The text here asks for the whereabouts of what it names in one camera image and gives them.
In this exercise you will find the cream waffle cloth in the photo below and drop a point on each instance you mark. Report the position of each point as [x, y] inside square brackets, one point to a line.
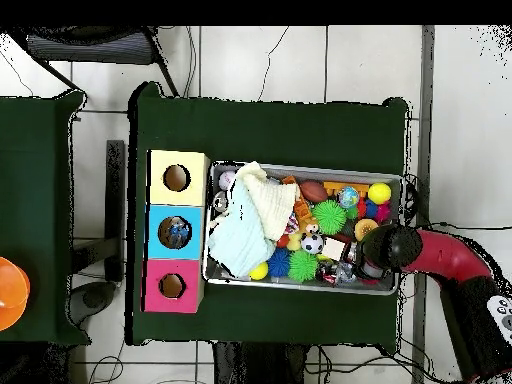
[272, 204]

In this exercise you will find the mint waffle cloth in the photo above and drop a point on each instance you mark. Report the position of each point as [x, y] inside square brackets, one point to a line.
[240, 240]

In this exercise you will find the clear blue-print plastic packet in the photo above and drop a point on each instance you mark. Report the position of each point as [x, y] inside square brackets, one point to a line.
[344, 274]

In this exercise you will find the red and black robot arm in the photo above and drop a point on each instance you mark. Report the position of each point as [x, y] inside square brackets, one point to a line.
[448, 256]

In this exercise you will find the shallow silver mesh bin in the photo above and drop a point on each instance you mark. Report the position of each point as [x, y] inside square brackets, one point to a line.
[340, 172]

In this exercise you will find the wooden box with three holes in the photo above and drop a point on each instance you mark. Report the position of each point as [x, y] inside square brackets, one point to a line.
[160, 196]

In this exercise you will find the brown toy football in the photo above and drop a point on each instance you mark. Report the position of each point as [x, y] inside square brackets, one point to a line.
[314, 191]

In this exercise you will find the toy soccer ball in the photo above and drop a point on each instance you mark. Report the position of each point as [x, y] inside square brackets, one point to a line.
[312, 242]

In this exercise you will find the green spiky rubber ball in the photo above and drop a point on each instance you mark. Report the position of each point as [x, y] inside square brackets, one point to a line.
[302, 265]
[329, 216]

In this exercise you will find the dark green table cloth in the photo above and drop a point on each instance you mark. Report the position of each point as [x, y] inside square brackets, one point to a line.
[260, 132]

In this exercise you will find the plain wooden cube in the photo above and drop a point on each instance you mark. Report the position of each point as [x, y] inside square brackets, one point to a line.
[332, 248]

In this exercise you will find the globe print ball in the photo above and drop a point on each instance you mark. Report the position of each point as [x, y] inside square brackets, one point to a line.
[348, 197]

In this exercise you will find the tan toy burger bun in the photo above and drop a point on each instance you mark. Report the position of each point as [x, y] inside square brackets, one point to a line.
[364, 228]

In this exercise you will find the plain yellow ball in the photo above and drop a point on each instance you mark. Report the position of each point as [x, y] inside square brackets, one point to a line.
[379, 193]

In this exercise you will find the black upright panel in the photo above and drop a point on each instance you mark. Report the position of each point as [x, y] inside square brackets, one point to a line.
[115, 200]

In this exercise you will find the dark green side-table cloth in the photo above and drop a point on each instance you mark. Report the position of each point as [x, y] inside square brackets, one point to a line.
[36, 200]

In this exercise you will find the black chair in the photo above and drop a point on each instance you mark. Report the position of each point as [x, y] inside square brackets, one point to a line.
[88, 48]

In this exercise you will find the orange plastic bowl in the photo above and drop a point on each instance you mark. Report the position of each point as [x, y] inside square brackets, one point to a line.
[12, 292]

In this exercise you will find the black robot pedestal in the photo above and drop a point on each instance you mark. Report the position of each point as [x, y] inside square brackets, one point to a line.
[260, 364]

